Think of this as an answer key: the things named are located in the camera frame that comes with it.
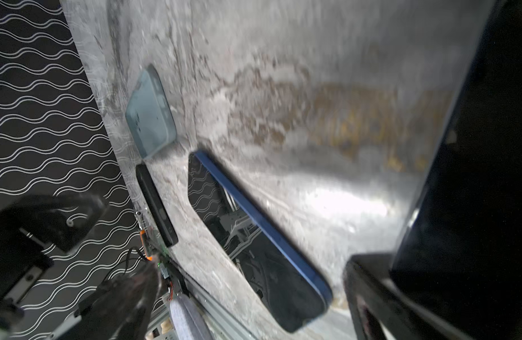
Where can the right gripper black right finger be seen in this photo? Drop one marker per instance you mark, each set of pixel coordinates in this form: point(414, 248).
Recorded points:
point(380, 310)

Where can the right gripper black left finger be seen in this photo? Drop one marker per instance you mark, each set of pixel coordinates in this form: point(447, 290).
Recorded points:
point(122, 312)

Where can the blue phone black screen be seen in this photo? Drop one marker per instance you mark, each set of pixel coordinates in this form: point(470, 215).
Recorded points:
point(287, 284)

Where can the clear light blue phone case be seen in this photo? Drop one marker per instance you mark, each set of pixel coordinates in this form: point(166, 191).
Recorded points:
point(149, 115)

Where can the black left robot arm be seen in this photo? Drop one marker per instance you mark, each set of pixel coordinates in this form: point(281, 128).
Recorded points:
point(26, 226)

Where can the black phone case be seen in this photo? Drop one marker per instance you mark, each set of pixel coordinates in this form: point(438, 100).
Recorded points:
point(156, 206)

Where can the grey cloth front rail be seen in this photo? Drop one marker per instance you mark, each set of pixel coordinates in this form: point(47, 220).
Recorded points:
point(187, 320)

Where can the aluminium front rail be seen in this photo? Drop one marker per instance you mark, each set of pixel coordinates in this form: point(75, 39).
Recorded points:
point(220, 322)

